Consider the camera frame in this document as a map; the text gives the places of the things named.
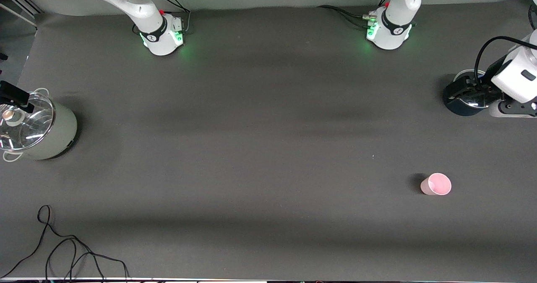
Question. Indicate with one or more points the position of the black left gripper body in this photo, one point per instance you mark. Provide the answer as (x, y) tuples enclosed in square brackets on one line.
[(490, 85)]

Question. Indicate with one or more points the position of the pink plastic cup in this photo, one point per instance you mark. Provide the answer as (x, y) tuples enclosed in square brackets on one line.
[(436, 185)]

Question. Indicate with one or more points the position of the glass lid with blue knob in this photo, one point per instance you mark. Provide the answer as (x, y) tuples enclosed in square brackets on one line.
[(472, 100)]

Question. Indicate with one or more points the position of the dark blue saucepan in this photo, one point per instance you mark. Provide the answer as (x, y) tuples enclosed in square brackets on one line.
[(457, 107)]

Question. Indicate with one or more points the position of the glass lid with beige knob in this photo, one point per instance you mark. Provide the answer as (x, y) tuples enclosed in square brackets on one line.
[(29, 128)]

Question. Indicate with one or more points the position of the sage green cooking pot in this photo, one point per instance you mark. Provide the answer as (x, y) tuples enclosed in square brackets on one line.
[(63, 132)]

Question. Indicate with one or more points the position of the dark grey table cloth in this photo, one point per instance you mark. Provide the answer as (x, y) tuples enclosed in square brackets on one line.
[(268, 149)]

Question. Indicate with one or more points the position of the aluminium frame rail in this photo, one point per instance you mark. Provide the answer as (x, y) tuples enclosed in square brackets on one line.
[(25, 4)]

